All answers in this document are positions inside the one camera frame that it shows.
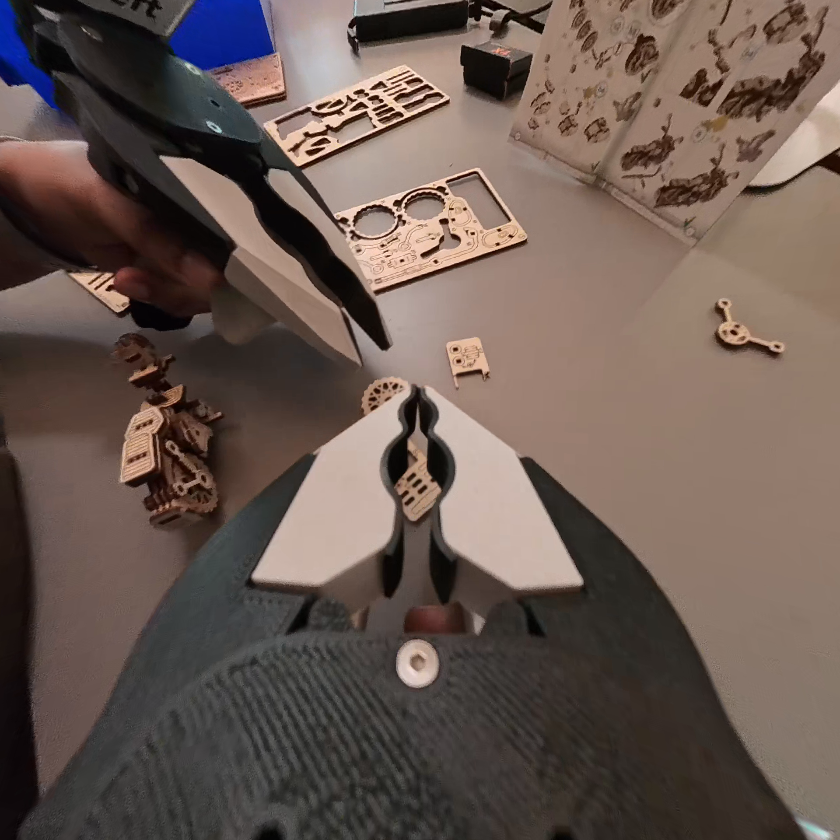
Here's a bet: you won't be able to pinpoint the wooden model vehicle assembly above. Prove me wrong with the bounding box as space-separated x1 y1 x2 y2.
110 331 224 530

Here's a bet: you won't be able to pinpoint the wooden sheet round holes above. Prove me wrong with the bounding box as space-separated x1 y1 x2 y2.
335 167 530 294

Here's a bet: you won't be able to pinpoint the square wooden card piece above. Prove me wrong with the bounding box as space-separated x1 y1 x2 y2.
446 336 490 389

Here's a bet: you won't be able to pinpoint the person's left hand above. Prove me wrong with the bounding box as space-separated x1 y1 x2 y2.
0 140 225 317

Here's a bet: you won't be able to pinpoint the blue box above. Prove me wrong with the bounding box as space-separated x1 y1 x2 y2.
0 0 277 107

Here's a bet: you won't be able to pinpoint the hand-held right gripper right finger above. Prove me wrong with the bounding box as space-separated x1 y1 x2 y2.
420 386 585 635

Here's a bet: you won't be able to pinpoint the white curved object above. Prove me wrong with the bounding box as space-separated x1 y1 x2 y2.
747 98 840 189

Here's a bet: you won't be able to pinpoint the black cable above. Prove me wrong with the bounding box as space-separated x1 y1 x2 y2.
469 0 553 35

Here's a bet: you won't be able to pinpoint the black power adapter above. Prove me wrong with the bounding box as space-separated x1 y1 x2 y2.
350 0 471 46

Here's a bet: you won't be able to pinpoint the small wooden gear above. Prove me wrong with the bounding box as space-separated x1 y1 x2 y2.
361 377 410 418

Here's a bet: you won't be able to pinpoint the small black box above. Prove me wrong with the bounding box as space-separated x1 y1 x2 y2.
459 39 534 101

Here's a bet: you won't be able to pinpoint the wooden sheet slot cutouts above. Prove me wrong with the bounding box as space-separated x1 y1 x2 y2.
262 64 452 169

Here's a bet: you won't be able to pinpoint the small pale wooden sheet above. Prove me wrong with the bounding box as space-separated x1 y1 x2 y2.
66 269 133 315

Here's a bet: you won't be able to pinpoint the slotted wooden grid piece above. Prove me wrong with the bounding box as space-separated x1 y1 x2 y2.
392 441 442 524

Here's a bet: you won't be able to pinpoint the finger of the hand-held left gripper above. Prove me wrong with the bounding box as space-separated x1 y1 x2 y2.
262 146 393 350
161 155 393 367

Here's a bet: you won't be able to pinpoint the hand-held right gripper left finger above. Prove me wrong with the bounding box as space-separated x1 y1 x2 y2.
251 385 421 632

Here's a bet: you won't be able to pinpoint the dark brown wooden sheet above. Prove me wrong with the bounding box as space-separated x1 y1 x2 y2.
210 52 287 110

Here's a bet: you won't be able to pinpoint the folded instruction sheet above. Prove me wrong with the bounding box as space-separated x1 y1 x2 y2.
508 0 829 248

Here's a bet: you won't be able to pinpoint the person's right hand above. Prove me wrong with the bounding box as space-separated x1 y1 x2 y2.
406 605 462 635

